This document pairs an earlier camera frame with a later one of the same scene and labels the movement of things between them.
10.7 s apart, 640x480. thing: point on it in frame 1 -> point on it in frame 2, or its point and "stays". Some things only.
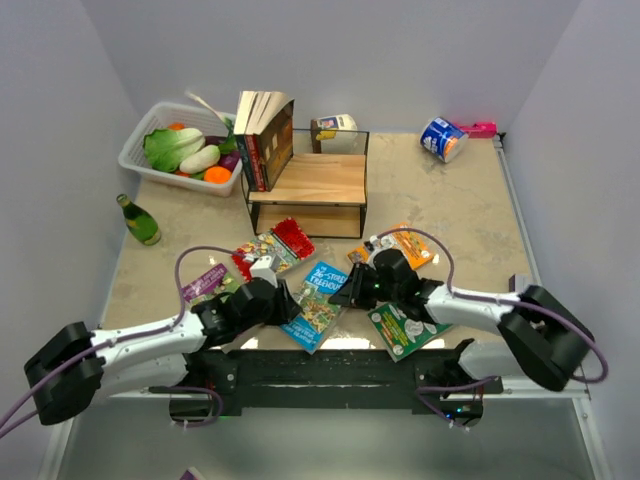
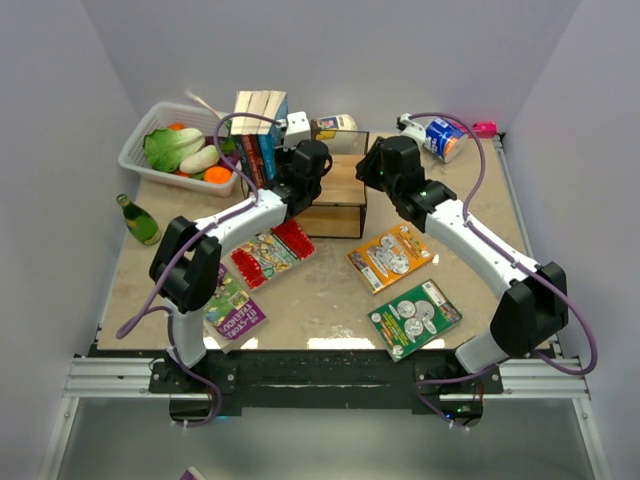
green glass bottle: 139,224 stays
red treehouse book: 286,243 stays
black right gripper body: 377,290 -> 373,175
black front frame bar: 323,379 stays
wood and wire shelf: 323,185 stays
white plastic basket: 148,117 stays
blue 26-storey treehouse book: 313,299 -> 278,108
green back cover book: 401,332 stays
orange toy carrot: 217,175 stays
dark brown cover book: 275,125 -> 255,159
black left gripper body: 267,316 -> 285,159
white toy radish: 206,157 stays
